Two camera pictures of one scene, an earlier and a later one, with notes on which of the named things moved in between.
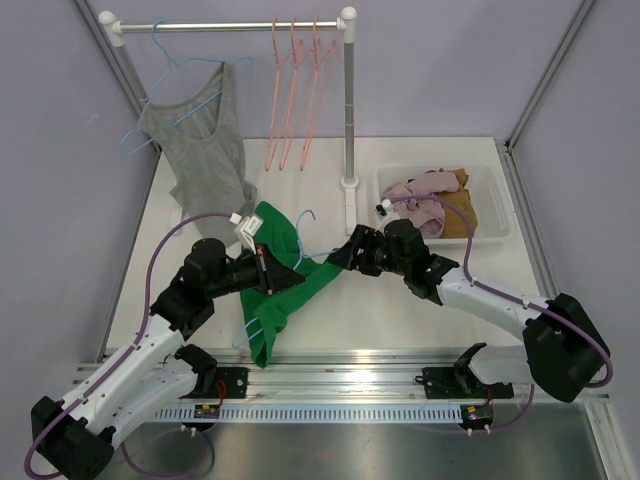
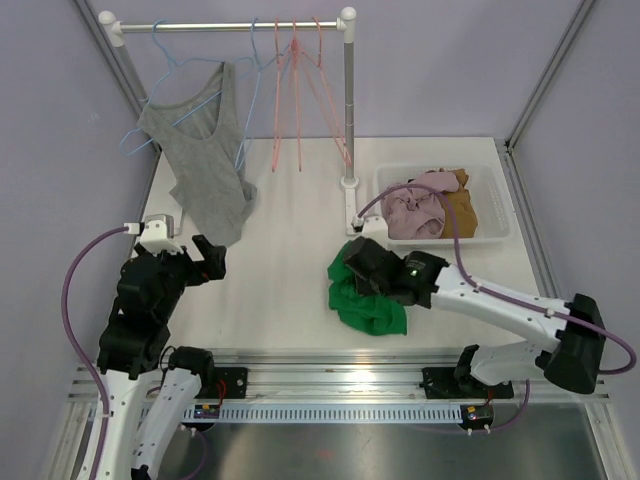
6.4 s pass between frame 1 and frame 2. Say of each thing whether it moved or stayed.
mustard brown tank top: stayed
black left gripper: moved
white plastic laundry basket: stayed
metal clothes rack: stayed
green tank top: moved
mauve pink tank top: stayed
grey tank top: stayed
